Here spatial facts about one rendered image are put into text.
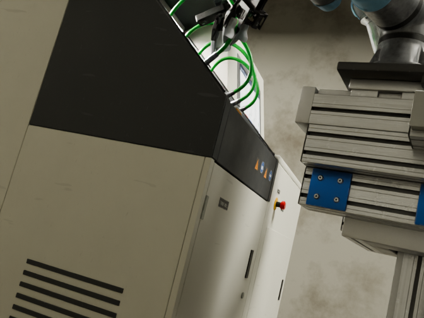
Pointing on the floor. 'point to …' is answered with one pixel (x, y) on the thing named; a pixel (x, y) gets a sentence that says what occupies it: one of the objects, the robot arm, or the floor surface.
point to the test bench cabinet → (99, 228)
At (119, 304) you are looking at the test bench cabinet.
